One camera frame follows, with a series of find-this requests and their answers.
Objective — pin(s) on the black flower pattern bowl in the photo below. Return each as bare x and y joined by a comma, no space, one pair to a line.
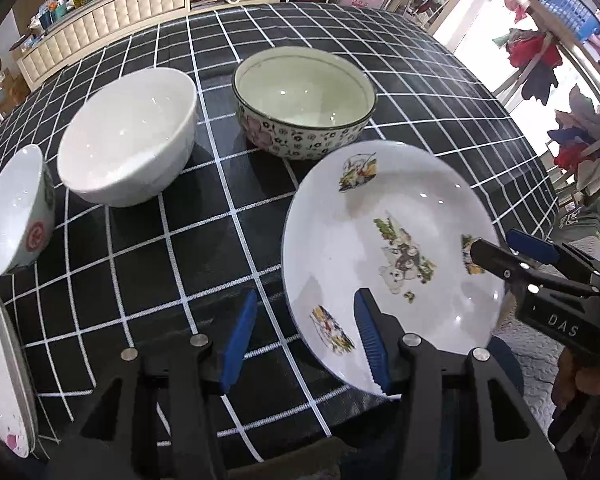
305,95

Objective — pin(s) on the black white checked tablecloth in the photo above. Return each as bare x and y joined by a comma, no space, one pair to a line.
180,260

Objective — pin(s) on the red hanging garment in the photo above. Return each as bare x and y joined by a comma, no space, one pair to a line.
532,50

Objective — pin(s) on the dark green printed cloth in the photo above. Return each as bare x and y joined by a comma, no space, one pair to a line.
580,230

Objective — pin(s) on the small white bowl red mark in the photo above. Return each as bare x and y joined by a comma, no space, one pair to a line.
10,210

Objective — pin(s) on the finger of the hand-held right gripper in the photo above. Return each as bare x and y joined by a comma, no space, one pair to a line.
530,246
495,260

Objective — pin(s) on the pink floral white plate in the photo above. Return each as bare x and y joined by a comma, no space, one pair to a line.
0,370

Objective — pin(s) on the plain white bowl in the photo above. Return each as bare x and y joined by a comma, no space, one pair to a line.
125,135

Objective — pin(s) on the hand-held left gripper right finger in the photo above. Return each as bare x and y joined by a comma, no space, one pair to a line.
372,340

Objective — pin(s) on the brown cloth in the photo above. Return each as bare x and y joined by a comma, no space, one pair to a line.
310,460

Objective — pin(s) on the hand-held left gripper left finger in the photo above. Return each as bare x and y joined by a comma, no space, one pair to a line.
237,340

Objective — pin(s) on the cream tufted cabinet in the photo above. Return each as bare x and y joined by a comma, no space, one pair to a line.
110,15

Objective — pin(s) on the dark hanging garment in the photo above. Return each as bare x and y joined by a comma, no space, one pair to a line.
540,82

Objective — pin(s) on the wooden clothes rack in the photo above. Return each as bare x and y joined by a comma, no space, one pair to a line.
580,60

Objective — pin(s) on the white cartoon print plate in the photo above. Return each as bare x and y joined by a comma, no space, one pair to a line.
340,240

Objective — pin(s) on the grey quilted bedspread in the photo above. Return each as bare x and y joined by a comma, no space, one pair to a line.
530,365

